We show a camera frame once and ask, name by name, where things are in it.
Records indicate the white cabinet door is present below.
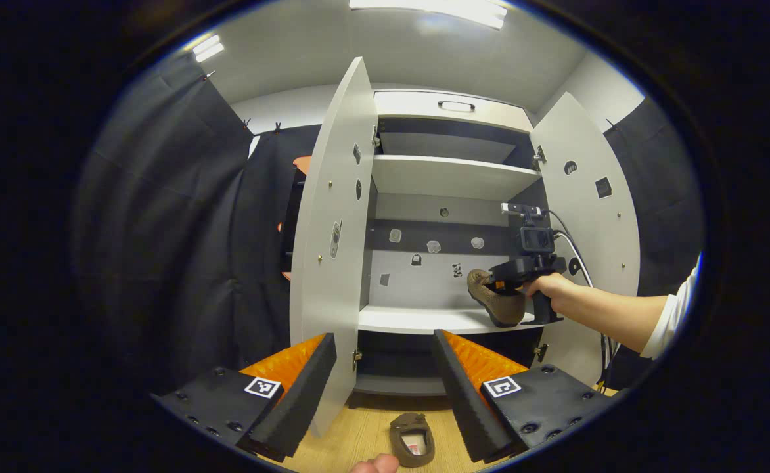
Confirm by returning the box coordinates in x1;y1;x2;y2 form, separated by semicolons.
530;91;642;388
290;56;379;438

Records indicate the black door handle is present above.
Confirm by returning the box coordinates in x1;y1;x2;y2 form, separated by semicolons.
279;168;306;275

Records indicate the white cabinet drawer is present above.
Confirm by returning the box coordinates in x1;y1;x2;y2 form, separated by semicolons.
373;90;533;132

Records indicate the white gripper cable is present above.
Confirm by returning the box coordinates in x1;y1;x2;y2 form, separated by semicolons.
546;209;619;388

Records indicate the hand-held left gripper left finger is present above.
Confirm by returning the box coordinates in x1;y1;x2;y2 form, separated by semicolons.
150;332;338;464

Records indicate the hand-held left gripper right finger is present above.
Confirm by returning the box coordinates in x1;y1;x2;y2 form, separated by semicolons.
432;328;616;464

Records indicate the brown shoe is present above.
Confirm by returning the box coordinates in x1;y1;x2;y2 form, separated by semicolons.
388;412;436;468
467;268;528;328

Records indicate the white shoe cabinet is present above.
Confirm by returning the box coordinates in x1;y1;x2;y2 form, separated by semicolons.
359;89;556;411

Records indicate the large ceiling light panel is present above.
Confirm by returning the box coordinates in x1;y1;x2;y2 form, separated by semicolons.
349;0;509;30

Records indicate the black backdrop cloth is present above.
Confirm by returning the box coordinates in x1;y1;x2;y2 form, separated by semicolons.
73;53;323;408
603;97;706;392

